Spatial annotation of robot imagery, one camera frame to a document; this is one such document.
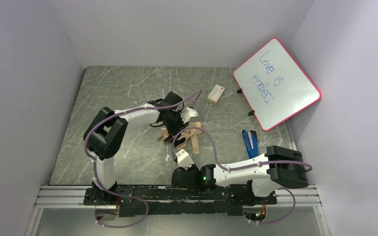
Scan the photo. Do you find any beige folding umbrella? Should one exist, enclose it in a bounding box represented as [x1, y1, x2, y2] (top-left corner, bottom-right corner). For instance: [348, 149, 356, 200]
[156, 127, 202, 154]

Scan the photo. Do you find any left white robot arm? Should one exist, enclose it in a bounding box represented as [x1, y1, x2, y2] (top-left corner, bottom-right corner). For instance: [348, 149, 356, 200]
[84, 92, 198, 198]

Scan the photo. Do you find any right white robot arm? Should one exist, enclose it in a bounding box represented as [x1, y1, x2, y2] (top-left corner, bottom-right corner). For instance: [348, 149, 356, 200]
[171, 146, 312, 197]

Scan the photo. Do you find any small white eraser box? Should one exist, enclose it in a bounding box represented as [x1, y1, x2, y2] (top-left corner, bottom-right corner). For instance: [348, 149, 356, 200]
[207, 85, 225, 104]

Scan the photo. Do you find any blue marker pen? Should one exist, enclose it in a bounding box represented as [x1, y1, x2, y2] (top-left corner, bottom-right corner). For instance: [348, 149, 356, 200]
[242, 130, 259, 159]

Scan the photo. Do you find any black whiteboard stand clip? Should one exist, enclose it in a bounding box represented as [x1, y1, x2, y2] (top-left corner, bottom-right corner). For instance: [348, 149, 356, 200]
[236, 88, 255, 116]

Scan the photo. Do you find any pink framed whiteboard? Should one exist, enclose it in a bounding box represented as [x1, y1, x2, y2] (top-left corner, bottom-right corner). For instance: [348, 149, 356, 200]
[233, 38, 322, 131]

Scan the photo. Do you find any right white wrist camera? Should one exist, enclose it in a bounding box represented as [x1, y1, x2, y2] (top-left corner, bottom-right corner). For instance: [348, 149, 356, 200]
[176, 149, 194, 170]

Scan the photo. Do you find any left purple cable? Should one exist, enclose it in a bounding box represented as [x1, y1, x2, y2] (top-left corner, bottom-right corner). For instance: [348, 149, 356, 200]
[84, 89, 203, 229]

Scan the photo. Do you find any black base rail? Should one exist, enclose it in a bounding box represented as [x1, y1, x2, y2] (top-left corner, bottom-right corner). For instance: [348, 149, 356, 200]
[83, 183, 277, 217]

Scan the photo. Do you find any aluminium frame rail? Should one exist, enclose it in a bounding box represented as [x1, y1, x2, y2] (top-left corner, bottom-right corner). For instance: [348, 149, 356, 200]
[35, 185, 322, 208]

